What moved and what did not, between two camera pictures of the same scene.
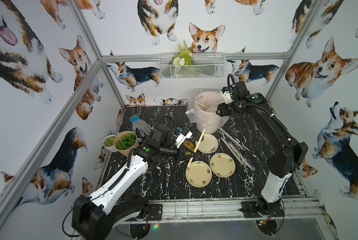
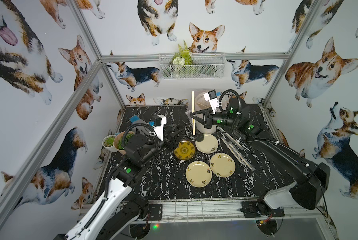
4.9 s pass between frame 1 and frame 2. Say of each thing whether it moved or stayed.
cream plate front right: stayed
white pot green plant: stayed
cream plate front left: stayed
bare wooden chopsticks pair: moved
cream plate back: stayed
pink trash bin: stayed
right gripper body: moved
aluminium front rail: stayed
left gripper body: moved
